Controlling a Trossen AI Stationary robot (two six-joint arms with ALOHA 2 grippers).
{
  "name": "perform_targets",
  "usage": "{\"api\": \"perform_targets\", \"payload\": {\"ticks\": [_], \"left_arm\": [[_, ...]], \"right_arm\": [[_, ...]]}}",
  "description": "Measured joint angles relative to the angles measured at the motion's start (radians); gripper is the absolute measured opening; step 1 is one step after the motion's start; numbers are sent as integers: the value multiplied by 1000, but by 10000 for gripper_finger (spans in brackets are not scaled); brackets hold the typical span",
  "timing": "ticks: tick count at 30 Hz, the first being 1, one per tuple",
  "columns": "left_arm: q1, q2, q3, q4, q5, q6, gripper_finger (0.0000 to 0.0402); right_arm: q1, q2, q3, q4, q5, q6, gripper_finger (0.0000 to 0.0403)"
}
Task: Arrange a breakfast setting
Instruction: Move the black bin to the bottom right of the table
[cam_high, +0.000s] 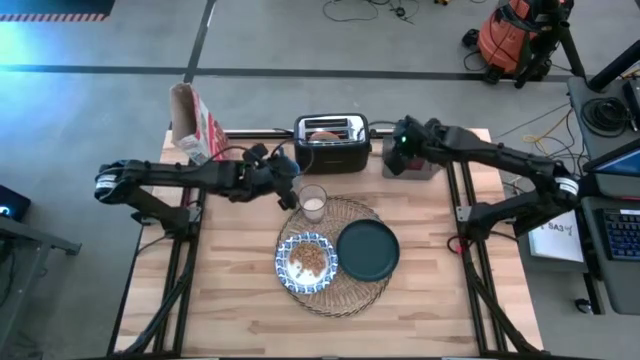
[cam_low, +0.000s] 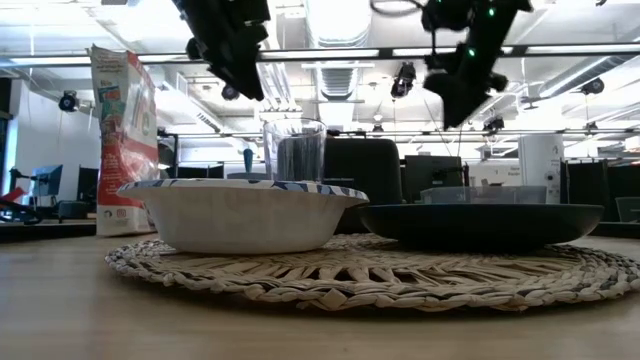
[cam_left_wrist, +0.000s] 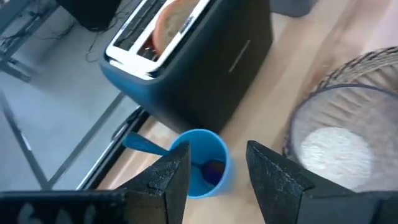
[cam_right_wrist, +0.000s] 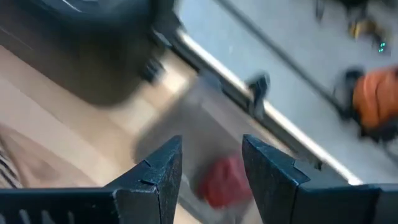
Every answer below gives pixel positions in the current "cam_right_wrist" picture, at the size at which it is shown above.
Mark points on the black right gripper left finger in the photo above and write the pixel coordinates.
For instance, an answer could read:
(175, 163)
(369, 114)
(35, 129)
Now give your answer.
(161, 180)

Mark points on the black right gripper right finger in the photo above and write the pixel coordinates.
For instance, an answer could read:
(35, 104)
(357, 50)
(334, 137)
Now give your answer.
(267, 177)

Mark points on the red apple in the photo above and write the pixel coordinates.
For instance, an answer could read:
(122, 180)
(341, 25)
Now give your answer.
(225, 183)

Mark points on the clear plastic container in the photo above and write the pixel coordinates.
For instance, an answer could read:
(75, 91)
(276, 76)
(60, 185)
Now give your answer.
(205, 130)

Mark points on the orange shop vacuum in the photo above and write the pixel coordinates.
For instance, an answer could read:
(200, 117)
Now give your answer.
(376, 96)

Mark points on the black two-slot toaster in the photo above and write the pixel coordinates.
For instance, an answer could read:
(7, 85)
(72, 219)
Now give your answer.
(77, 46)

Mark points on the black frame clamp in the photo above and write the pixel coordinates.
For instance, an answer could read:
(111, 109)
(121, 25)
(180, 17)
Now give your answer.
(259, 93)

